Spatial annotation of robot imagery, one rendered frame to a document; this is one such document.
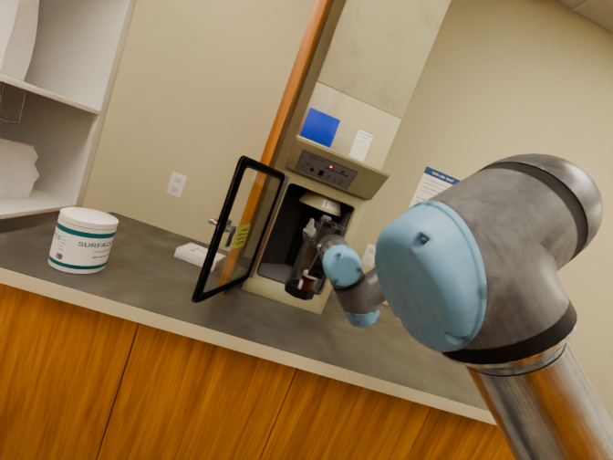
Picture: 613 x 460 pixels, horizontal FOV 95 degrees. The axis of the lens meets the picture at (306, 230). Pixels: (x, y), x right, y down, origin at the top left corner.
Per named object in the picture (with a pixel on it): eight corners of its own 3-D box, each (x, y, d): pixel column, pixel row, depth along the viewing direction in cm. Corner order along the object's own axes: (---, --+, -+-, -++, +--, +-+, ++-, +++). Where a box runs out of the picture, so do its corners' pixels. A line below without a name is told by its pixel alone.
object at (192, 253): (188, 250, 121) (191, 242, 121) (223, 264, 121) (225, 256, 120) (173, 256, 109) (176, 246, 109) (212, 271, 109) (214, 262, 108)
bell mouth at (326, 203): (296, 198, 118) (302, 186, 117) (336, 213, 121) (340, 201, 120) (299, 202, 101) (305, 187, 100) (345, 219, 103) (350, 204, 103)
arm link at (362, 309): (400, 308, 62) (383, 266, 60) (359, 336, 60) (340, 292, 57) (380, 297, 70) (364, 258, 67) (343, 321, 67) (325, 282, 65)
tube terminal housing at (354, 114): (248, 267, 128) (308, 100, 117) (314, 289, 133) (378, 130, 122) (240, 288, 103) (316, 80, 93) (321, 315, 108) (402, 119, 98)
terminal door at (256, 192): (247, 279, 101) (285, 173, 96) (192, 305, 72) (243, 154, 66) (245, 278, 101) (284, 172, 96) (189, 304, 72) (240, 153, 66)
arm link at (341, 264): (335, 297, 56) (318, 260, 55) (327, 277, 67) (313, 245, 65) (370, 281, 56) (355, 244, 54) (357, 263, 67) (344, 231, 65)
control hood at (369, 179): (285, 167, 97) (295, 139, 96) (368, 200, 102) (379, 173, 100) (285, 165, 86) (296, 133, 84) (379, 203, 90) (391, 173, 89)
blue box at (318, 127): (297, 140, 95) (307, 114, 94) (325, 151, 97) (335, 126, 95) (299, 135, 85) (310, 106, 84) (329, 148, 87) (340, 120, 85)
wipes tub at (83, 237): (70, 250, 85) (82, 203, 83) (115, 264, 87) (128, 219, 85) (33, 263, 72) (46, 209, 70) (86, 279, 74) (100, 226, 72)
